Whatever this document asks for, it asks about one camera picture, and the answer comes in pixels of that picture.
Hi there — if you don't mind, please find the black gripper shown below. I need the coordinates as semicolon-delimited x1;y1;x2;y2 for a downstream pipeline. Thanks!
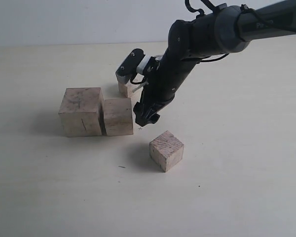
134;49;200;126

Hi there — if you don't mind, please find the second largest wooden cube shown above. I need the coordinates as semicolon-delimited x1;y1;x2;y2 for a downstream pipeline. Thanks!
104;98;134;136

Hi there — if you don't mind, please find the smallest wooden cube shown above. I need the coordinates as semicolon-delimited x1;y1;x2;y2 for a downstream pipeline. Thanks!
117;78;143;98

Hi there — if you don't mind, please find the medium wooden cube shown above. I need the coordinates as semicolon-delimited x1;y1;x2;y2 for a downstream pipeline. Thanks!
149;130;184;172

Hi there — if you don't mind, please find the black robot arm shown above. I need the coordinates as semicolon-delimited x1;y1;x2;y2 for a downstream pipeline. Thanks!
134;0;296;126

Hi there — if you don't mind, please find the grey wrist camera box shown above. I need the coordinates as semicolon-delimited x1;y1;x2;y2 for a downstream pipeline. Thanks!
115;48;149;84

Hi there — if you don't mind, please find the black cable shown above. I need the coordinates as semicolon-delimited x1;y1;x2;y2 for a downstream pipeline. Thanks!
185;0;296;62

